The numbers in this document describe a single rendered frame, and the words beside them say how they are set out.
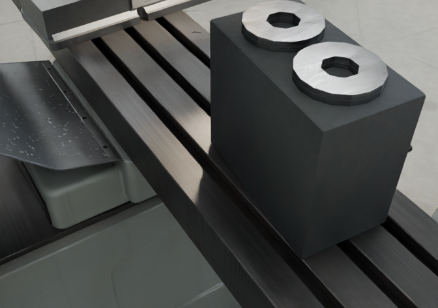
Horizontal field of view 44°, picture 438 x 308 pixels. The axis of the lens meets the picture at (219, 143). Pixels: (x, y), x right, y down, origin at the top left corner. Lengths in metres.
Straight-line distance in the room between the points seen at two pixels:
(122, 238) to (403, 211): 0.50
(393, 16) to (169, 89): 2.43
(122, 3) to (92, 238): 0.41
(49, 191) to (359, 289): 0.48
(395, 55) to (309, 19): 2.23
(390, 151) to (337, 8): 2.63
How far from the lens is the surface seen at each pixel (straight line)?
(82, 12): 0.96
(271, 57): 0.56
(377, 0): 3.31
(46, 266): 0.94
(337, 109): 0.50
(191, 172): 0.69
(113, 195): 0.90
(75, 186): 0.86
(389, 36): 2.98
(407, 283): 0.62
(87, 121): 0.90
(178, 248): 1.09
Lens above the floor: 1.45
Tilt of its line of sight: 42 degrees down
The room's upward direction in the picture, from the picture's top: straight up
